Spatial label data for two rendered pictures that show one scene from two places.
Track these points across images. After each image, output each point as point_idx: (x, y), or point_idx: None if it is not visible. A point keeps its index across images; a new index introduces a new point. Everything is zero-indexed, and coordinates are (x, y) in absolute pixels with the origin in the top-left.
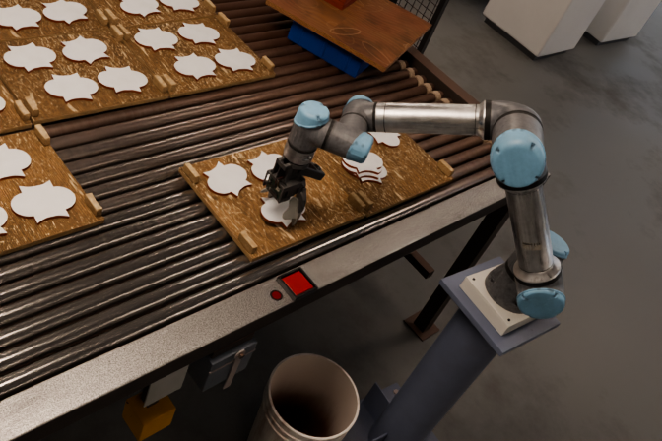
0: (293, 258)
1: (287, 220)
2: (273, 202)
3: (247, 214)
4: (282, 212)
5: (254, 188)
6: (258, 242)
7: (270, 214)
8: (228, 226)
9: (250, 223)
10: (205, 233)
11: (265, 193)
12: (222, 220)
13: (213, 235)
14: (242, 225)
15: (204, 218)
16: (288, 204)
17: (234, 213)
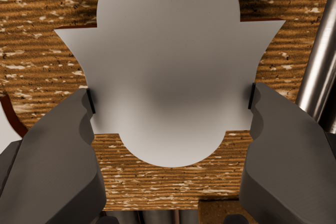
0: (317, 112)
1: (236, 112)
2: (122, 106)
3: (131, 159)
4: (186, 103)
5: (18, 87)
6: (232, 181)
7: (176, 147)
8: (156, 209)
9: (167, 169)
10: (148, 220)
11: (46, 62)
12: (135, 209)
13: (159, 216)
14: (166, 186)
15: (109, 210)
16: (153, 49)
17: (119, 182)
